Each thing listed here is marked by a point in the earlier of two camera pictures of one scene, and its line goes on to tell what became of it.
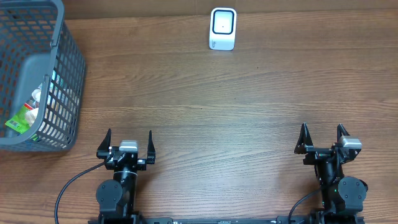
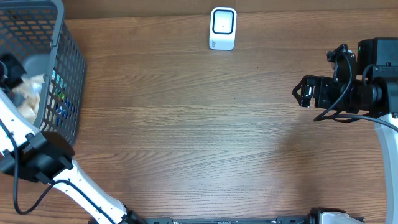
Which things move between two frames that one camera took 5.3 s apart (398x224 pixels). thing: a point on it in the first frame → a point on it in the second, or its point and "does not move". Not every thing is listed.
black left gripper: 151,155 → 17,71
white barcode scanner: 222,30 does not move
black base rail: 226,219 does not move
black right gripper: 315,154 → 321,83
